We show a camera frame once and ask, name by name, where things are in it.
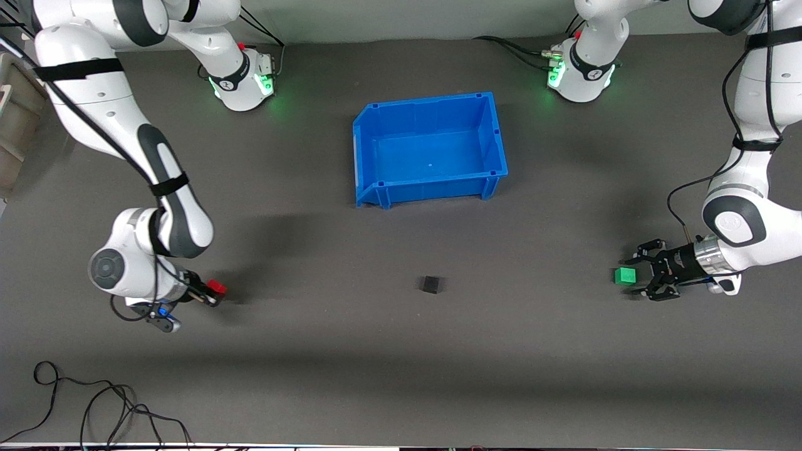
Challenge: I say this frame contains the dark grey table mat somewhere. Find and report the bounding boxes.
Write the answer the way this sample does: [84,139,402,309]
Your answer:
[0,31,802,447]

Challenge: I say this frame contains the beige plastic box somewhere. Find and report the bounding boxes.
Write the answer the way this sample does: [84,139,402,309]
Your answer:
[0,53,49,200]

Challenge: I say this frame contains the blue plastic storage bin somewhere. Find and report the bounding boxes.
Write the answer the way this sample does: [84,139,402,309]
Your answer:
[352,91,509,210]

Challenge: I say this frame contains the loose thin black cable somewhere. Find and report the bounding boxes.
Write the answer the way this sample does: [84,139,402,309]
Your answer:
[0,361,194,447]

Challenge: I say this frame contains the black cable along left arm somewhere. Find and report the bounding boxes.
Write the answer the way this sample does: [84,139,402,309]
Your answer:
[667,0,785,246]

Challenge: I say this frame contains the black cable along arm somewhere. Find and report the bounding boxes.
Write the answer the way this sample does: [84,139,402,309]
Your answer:
[0,0,195,321]
[667,0,785,246]

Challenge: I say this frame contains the black cable along right arm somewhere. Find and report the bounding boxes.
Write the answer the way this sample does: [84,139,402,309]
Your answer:
[0,0,195,321]

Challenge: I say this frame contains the black left arm base cables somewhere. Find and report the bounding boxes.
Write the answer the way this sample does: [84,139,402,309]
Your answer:
[472,13,586,73]

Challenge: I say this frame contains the black arm base cables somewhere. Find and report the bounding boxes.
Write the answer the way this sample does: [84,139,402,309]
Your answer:
[237,5,286,80]
[472,13,586,73]

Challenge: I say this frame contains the black right arm base cables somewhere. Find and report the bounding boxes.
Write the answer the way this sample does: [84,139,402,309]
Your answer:
[237,5,286,80]

